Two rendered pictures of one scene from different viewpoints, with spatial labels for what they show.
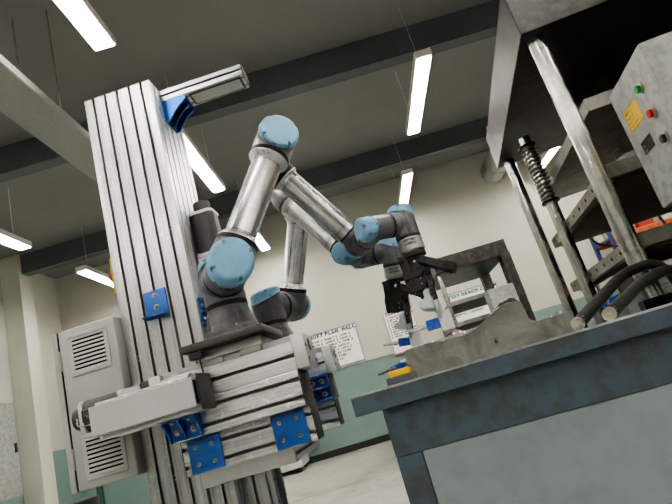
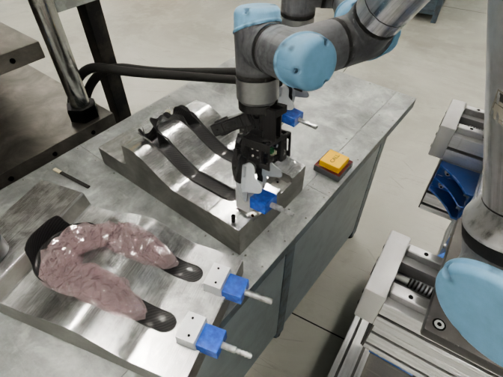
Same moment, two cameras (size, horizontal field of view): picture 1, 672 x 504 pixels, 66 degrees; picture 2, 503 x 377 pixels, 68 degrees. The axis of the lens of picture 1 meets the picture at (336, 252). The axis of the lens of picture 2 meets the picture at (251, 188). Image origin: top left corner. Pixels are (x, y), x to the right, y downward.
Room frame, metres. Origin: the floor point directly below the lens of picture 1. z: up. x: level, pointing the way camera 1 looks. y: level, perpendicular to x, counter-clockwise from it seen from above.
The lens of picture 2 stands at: (2.30, 0.09, 1.51)
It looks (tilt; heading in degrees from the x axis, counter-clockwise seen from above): 46 degrees down; 209
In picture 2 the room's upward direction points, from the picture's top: straight up
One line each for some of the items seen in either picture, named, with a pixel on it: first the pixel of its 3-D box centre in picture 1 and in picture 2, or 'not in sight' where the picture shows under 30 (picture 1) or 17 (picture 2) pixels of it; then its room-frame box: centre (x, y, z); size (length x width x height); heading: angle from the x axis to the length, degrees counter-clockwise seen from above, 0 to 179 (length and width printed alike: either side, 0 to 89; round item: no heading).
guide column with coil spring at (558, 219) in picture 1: (576, 260); not in sight; (2.39, -1.05, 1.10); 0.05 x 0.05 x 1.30
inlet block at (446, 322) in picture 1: (430, 325); (296, 118); (1.52, -0.20, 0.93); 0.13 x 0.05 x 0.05; 80
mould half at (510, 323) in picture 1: (485, 335); (197, 158); (1.72, -0.39, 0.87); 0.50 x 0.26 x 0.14; 80
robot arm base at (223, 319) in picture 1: (230, 321); not in sight; (1.41, 0.34, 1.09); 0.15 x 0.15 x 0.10
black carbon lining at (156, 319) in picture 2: not in sight; (110, 264); (2.08, -0.34, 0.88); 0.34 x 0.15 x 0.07; 98
